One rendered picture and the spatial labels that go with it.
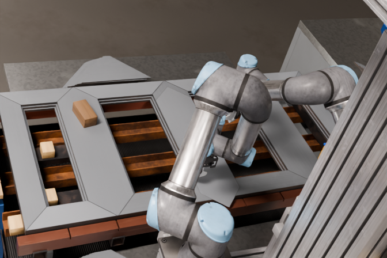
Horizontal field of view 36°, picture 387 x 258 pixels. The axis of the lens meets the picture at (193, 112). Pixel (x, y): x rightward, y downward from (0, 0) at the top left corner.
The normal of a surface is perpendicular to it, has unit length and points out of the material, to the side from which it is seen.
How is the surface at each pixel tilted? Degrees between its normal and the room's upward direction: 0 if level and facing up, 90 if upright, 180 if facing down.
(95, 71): 0
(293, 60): 90
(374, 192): 90
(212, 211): 7
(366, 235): 90
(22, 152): 0
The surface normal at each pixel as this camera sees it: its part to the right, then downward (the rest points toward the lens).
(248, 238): 0.22, -0.74
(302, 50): -0.91, 0.09
